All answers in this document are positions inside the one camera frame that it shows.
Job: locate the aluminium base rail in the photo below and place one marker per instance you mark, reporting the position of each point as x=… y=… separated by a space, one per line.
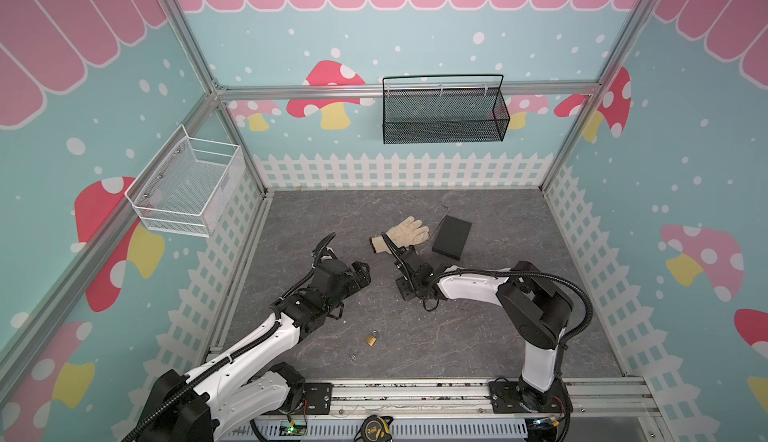
x=325 y=406

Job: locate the metal hex key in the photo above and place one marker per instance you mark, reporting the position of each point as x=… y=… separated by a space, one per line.
x=446 y=210

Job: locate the brass padlock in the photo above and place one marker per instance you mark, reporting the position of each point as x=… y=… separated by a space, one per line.
x=372 y=338

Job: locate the yellow black tape measure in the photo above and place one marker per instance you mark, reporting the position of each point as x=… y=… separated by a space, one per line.
x=375 y=429

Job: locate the green circuit board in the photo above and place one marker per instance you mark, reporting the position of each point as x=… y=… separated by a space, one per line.
x=293 y=429

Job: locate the beige knit work glove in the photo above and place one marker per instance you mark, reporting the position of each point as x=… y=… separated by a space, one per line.
x=408 y=232

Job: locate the black mesh wall basket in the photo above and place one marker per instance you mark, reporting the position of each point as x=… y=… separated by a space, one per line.
x=454 y=108

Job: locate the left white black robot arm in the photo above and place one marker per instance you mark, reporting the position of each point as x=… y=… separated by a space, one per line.
x=210 y=400

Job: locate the white mesh wall basket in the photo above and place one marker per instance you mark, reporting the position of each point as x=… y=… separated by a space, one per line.
x=187 y=186

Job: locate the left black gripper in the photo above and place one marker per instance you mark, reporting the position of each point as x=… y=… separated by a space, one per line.
x=363 y=276

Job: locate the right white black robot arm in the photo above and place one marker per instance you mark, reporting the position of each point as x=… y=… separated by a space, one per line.
x=547 y=310

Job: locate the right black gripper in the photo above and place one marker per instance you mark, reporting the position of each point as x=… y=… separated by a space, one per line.
x=411 y=271

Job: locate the flat black box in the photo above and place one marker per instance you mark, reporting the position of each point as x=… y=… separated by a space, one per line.
x=451 y=237

